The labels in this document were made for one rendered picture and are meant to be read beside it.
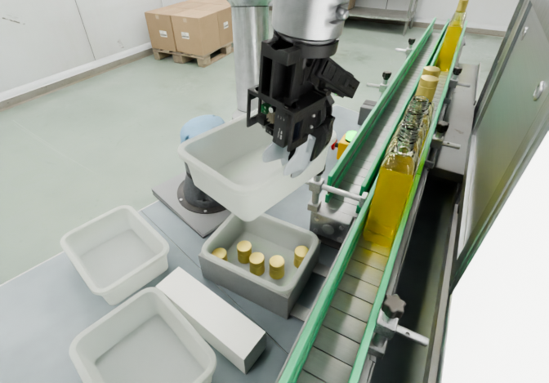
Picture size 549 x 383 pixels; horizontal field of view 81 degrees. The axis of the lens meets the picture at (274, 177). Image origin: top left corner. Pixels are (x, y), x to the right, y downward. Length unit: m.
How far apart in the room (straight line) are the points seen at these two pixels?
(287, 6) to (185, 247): 0.67
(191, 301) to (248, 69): 0.52
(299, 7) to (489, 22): 6.32
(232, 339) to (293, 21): 0.53
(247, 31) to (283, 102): 0.44
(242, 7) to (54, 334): 0.78
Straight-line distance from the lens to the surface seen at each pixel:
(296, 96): 0.37
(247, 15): 0.79
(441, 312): 0.76
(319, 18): 0.34
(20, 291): 0.96
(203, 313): 0.69
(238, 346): 0.65
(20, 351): 0.86
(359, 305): 0.62
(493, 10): 6.59
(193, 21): 4.23
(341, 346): 0.58
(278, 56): 0.34
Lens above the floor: 1.40
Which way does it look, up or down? 38 degrees down
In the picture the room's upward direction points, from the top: straight up
